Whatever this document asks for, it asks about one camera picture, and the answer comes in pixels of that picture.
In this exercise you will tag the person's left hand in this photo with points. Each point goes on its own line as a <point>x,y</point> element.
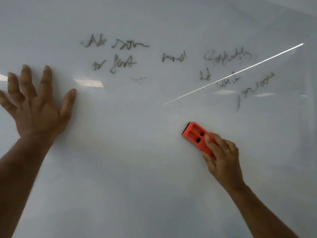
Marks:
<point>37,113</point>

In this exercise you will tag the person's right hand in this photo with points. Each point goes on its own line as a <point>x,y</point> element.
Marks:
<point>225,163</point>

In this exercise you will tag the person's left little finger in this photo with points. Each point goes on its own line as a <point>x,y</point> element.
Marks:
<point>7,101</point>

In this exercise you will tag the person's left middle finger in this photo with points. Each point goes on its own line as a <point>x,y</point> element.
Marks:
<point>27,79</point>

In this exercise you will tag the person's left thumb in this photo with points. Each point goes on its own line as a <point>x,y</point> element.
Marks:
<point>68,102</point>

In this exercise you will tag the person's right thumb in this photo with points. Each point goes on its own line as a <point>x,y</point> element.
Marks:
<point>207,159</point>

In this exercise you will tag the orange whiteboard eraser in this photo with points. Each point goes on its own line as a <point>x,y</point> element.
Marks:
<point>194,135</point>

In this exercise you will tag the person's left forearm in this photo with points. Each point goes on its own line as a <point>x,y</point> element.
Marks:
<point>22,190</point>

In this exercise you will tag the person's right forearm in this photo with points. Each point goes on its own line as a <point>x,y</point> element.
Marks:
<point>257,213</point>

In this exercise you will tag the white whiteboard with handwriting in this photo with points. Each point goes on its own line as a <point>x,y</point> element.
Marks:
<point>138,151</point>

